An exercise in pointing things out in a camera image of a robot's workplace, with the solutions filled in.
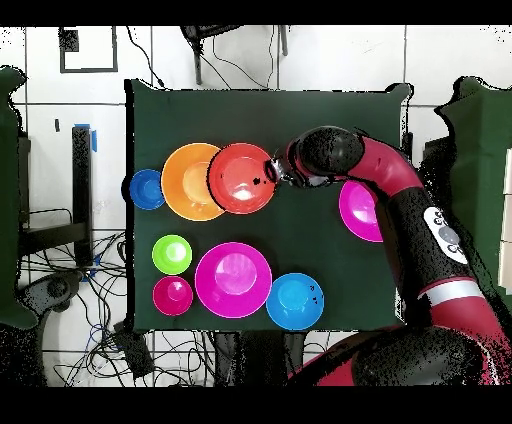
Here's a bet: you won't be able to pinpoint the orange-red bowl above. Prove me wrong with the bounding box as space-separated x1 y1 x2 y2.
207 142 280 216

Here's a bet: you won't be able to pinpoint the large pink bowl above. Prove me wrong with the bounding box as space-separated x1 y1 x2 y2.
194 241 274 320
338 179 385 244

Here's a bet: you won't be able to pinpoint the large orange bowl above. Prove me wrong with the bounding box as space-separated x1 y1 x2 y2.
160 142 226 222

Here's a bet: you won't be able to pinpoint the dark green tablecloth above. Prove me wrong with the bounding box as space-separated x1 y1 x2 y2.
124 78 413 335

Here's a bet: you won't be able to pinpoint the light blue bowl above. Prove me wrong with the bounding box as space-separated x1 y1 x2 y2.
265 272 326 332

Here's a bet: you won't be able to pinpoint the small dark blue bowl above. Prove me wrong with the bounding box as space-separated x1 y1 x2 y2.
128 168 166 211

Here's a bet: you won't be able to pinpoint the small green bowl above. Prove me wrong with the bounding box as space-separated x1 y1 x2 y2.
151 234 194 276

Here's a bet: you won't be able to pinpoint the small crimson bowl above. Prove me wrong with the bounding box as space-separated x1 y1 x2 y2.
152 275 195 317

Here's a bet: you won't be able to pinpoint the blue tape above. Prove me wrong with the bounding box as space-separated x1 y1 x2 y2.
73 123 98 154

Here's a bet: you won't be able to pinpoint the black bench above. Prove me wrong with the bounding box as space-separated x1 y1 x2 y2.
17 125 94 268

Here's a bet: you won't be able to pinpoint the green-covered side table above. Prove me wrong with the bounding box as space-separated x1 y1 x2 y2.
434 76 512 317
0 66 39 330

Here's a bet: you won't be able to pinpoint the black power brick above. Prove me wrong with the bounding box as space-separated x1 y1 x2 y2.
112 320 156 380

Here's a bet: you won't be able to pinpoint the white boxes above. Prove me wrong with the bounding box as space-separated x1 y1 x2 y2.
497 146 512 296

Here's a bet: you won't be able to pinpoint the grey office chair base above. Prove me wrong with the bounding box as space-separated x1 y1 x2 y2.
17 270 85 314

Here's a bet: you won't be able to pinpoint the black cable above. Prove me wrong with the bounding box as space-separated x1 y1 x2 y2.
125 25 166 88

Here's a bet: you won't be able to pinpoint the tangle of cables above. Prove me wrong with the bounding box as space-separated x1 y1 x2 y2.
19 229 217 387

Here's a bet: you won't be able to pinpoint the black square frame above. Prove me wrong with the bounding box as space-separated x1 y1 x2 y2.
58 25 120 74

